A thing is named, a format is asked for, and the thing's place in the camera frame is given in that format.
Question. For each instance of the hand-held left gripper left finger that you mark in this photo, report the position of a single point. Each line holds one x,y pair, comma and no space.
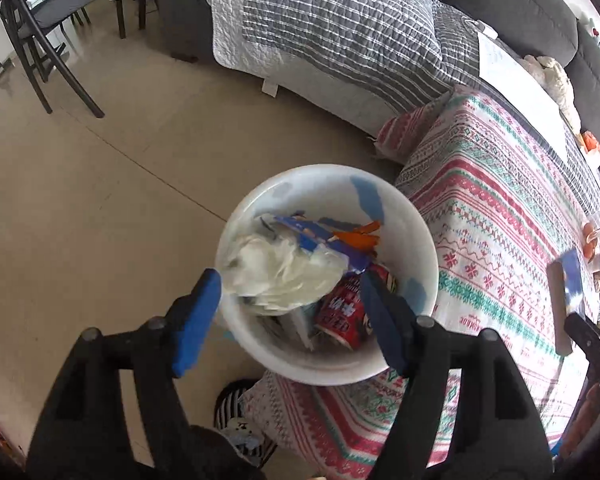
195,325

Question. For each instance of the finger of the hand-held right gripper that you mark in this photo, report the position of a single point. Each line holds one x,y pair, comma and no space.
587,335

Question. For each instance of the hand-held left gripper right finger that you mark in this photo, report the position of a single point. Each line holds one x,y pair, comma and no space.
380,320

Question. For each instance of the brown blue box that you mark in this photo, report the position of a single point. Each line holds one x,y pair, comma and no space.
560,300

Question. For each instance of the white round waste bin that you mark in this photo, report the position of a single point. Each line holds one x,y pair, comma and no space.
330,185

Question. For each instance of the person's right forearm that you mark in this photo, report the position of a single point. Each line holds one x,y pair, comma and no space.
582,410

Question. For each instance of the red instant noodle cup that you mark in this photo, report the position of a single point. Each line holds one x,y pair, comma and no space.
340,315

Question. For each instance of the orange wrapper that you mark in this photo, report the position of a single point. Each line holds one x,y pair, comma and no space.
360,242

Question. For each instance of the black white striped slipper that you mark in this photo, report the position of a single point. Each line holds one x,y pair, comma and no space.
230,405

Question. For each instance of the white plastic bag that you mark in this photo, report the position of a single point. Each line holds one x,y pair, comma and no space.
270,265

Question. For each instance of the red green patterned cloth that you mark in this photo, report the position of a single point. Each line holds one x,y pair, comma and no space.
480,210

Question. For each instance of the orange toy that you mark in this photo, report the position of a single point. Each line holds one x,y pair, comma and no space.
591,142

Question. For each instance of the cream plush toy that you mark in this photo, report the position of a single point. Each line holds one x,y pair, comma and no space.
555,77

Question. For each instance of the white paper sheet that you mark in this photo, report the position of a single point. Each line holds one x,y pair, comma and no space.
515,75

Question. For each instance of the grey striped quilt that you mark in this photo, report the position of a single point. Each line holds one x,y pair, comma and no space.
355,25

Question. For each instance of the white plush toy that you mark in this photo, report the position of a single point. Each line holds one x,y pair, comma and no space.
595,32

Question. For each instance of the small white device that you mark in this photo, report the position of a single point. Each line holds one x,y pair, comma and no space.
482,26

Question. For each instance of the dark grey sofa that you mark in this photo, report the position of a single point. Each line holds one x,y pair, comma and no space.
520,5

